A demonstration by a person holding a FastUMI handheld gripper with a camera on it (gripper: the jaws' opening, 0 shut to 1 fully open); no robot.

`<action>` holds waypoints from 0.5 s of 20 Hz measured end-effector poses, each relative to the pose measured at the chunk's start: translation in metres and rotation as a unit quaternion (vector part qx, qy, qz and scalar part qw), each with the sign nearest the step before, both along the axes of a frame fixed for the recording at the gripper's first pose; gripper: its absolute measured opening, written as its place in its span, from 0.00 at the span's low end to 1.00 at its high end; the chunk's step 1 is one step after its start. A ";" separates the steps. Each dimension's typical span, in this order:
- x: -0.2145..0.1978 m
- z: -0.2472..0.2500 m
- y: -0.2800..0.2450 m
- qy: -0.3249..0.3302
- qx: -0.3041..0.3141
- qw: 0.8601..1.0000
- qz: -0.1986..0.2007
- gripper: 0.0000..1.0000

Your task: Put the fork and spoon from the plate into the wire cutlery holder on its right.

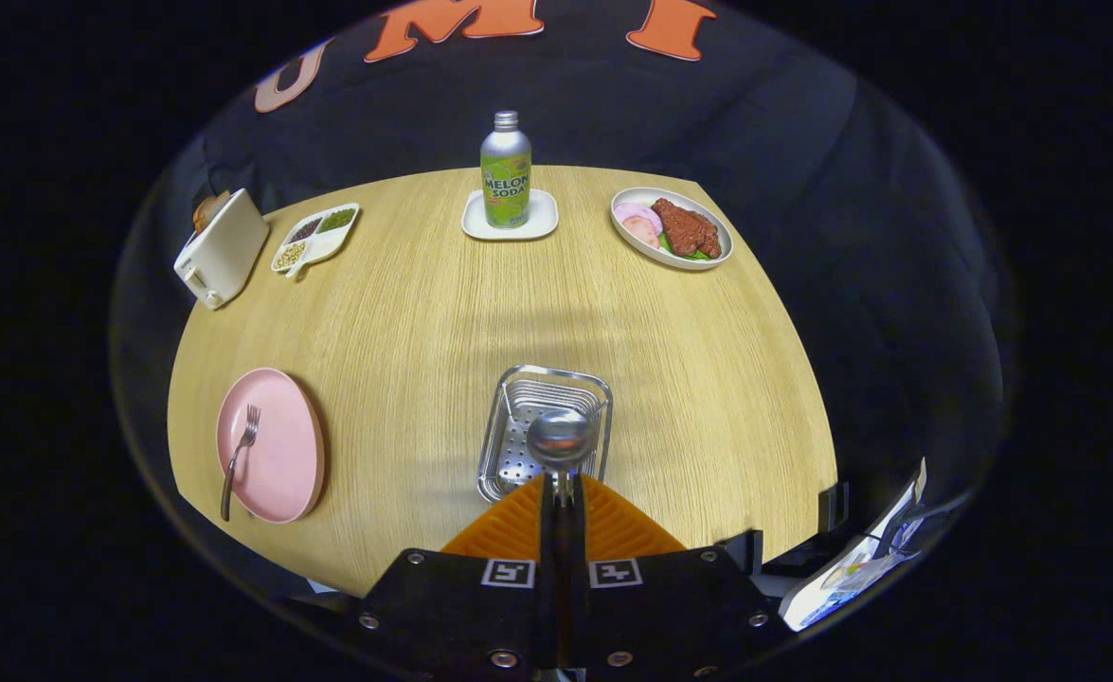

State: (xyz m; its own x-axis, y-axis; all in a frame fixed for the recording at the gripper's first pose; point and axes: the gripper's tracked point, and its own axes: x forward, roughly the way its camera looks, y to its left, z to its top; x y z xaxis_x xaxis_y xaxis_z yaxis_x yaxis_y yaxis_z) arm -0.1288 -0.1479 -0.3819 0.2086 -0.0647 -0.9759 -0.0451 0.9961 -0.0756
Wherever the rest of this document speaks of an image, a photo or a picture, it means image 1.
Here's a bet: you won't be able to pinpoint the white square coaster dish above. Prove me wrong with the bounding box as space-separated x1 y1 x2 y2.
461 188 559 242

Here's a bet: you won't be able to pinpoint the white oval food plate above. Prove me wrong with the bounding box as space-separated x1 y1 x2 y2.
610 187 734 272

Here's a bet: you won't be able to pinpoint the white toaster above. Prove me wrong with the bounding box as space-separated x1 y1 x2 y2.
173 188 271 311

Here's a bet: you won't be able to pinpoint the black table clamp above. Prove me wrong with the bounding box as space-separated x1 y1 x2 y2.
818 481 849 533

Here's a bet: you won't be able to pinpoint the silver metal spoon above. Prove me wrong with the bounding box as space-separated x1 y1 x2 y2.
527 408 597 508

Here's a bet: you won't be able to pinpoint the red-brown meat piece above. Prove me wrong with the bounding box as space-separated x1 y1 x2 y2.
651 197 723 260

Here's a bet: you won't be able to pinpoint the green lettuce leaf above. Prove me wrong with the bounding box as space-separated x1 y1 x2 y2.
658 232 713 262

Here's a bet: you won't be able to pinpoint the pink round plate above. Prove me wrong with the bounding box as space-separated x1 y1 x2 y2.
216 368 327 525

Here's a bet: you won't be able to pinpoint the green label drink bottle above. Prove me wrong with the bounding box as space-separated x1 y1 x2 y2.
479 110 533 229

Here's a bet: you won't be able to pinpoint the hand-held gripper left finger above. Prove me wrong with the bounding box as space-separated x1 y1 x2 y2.
352 474 562 678

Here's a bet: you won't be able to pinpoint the white divided bean dish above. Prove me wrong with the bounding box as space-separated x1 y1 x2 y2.
270 203 361 280

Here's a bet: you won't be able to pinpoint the metal wire basket tray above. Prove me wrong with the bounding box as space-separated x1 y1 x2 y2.
476 364 614 504

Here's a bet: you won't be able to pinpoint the brown toast slice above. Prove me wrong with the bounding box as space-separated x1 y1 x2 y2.
192 190 232 234

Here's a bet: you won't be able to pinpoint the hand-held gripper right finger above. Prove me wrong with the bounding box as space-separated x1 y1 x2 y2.
565 474 784 678

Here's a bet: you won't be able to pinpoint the metal fork with brown handle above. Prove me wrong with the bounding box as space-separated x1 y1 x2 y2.
221 404 262 523

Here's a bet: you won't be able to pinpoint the white printed papers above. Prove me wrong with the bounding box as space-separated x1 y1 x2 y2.
781 459 928 632

